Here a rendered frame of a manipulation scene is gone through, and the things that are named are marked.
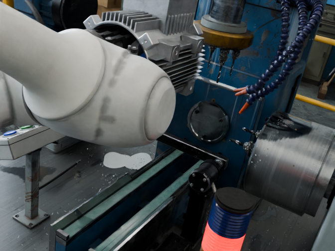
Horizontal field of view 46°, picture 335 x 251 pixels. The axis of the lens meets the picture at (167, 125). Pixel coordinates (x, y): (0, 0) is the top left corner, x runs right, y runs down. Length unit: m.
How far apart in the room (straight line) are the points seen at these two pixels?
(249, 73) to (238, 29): 0.28
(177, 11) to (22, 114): 0.39
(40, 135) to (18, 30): 0.66
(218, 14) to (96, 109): 0.76
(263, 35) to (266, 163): 0.46
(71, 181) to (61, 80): 0.93
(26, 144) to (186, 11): 0.48
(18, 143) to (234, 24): 0.63
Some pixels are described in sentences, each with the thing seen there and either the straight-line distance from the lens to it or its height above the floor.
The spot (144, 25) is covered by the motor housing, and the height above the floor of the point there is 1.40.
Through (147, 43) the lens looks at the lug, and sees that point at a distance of 0.69.
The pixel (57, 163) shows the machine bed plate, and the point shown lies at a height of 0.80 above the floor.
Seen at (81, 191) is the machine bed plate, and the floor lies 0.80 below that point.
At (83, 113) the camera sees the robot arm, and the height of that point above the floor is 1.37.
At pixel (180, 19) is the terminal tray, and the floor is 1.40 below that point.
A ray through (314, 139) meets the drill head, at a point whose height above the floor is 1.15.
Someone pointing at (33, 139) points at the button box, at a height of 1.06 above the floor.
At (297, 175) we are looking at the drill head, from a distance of 1.03.
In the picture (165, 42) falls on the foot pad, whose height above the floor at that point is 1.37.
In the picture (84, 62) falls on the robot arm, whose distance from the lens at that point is 0.40.
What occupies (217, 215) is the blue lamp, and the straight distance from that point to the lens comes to 0.59.
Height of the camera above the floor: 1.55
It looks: 26 degrees down
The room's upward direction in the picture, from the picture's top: 10 degrees clockwise
